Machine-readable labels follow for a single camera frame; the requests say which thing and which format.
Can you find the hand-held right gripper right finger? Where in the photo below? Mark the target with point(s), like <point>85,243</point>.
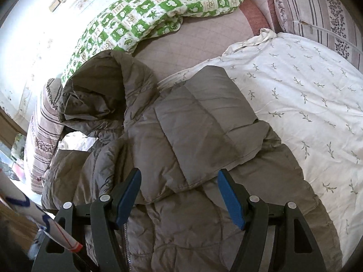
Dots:
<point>232,201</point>

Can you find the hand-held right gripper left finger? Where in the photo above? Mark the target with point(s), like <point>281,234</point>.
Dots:
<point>129,198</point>

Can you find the grey puffer jacket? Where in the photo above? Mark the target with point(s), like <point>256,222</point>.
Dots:
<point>184,119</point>

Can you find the white tube with blue print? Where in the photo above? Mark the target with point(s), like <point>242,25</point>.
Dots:
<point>34,206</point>

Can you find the striped floral pillow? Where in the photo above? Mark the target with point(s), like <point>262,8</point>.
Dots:
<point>42,147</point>
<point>312,5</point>

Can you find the white leaf-print duvet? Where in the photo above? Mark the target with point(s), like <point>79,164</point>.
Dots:
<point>312,104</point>

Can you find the pink checked bed sheet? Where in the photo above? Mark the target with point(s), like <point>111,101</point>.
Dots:
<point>204,42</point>

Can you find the green checkered quilt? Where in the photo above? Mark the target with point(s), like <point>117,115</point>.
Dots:
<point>141,14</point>

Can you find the brown wooden window frame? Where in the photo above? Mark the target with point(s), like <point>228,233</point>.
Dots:
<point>11,127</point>

